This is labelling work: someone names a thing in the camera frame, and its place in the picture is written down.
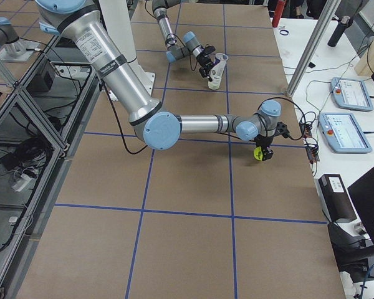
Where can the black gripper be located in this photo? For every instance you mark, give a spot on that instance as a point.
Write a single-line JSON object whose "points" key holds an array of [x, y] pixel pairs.
{"points": [[263, 141], [202, 58]]}

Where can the yellow tennis ball Wilson logo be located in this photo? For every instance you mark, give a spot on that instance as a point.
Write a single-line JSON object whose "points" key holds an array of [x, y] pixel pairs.
{"points": [[258, 153]]}

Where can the white blue tennis ball can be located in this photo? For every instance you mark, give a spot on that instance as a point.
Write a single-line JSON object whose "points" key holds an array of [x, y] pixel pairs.
{"points": [[220, 63]]}

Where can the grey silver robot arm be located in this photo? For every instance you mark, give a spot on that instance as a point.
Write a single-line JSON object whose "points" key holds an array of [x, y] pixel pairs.
{"points": [[152, 123], [180, 48]]}

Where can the small electronics board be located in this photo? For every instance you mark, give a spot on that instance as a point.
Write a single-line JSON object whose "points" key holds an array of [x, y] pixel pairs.
{"points": [[310, 143]]}

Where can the near teach pendant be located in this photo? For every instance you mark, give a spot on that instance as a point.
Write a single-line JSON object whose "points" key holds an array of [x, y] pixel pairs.
{"points": [[343, 133]]}

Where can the teach pendant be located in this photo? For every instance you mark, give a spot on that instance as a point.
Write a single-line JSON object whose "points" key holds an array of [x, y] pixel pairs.
{"points": [[343, 133], [351, 94]]}

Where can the black box with label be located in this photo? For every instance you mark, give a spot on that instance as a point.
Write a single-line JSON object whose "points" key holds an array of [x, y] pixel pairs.
{"points": [[337, 201]]}

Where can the red bottle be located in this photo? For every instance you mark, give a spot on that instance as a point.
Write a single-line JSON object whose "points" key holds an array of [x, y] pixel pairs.
{"points": [[278, 13]]}

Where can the far teach pendant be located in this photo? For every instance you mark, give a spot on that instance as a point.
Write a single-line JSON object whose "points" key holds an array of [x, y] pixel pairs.
{"points": [[351, 94]]}

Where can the black monitor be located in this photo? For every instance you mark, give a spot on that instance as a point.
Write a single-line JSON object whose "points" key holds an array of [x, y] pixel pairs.
{"points": [[362, 195]]}

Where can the black bottle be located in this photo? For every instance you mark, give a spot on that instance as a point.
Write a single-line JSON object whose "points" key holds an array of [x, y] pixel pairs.
{"points": [[342, 25]]}

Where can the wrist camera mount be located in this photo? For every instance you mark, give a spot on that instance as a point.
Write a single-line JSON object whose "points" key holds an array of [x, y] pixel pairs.
{"points": [[282, 130], [209, 49]]}

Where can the white camera mast base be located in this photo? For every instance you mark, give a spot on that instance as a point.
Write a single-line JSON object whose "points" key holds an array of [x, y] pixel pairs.
{"points": [[117, 23]]}

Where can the aluminium frame post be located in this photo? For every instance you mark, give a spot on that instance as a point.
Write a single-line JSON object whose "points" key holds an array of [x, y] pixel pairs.
{"points": [[314, 40]]}

